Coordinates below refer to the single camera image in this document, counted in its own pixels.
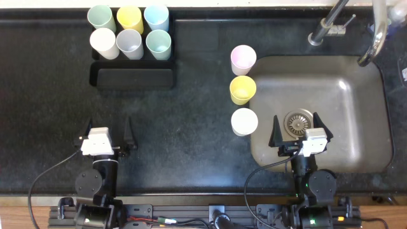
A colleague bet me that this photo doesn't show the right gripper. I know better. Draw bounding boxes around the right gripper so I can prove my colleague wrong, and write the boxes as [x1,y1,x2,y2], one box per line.
[268,111,334,157]

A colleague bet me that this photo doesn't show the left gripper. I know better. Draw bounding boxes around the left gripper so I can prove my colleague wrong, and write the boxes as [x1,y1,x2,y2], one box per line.
[74,116,138,158]

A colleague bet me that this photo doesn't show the yellow cup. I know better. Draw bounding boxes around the yellow cup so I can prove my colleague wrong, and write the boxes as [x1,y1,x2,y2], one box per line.
[116,5,144,35]
[229,75,257,106]

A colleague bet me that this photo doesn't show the pink cup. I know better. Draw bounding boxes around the pink cup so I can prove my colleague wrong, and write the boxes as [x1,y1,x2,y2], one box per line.
[230,45,258,76]

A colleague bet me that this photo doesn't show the steel sink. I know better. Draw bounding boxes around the steel sink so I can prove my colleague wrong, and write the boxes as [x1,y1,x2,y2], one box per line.
[249,55,394,174]

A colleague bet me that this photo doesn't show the white cup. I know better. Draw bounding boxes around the white cup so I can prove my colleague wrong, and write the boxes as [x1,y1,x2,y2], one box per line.
[230,108,259,137]
[89,27,121,60]

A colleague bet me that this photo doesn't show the black tray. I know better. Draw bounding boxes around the black tray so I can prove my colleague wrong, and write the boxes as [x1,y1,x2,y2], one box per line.
[88,12,176,90]

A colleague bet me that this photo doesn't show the grey cup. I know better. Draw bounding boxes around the grey cup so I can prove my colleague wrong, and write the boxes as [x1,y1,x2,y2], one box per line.
[115,29,144,60]

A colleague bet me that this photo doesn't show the steel tap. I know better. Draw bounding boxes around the steel tap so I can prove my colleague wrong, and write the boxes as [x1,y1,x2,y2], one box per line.
[307,0,390,67]

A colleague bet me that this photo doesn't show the green cup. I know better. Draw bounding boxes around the green cup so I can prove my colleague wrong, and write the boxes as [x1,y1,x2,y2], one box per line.
[145,29,172,61]
[86,4,117,33]

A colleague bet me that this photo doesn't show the blue cup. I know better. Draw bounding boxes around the blue cup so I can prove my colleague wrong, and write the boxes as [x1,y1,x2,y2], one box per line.
[143,4,170,32]

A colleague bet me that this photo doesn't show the blue soap bottle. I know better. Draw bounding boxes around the blue soap bottle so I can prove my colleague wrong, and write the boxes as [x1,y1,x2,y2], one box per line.
[388,1,407,36]

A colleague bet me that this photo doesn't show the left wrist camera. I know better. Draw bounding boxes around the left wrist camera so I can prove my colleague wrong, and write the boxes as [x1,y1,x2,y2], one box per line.
[80,127,114,156]

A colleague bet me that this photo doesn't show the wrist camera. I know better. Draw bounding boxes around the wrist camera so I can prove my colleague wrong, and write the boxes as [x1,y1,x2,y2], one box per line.
[80,127,114,156]
[300,127,329,158]

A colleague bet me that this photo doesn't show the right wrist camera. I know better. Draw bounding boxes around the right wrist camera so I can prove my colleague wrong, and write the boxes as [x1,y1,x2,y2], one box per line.
[300,127,329,158]

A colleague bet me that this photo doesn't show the black cable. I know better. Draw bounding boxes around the black cable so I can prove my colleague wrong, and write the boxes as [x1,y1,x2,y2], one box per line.
[27,151,79,229]
[243,148,303,229]

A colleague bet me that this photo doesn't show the mounting rail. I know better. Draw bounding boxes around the mounting rail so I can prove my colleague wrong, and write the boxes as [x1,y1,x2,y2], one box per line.
[49,197,390,229]

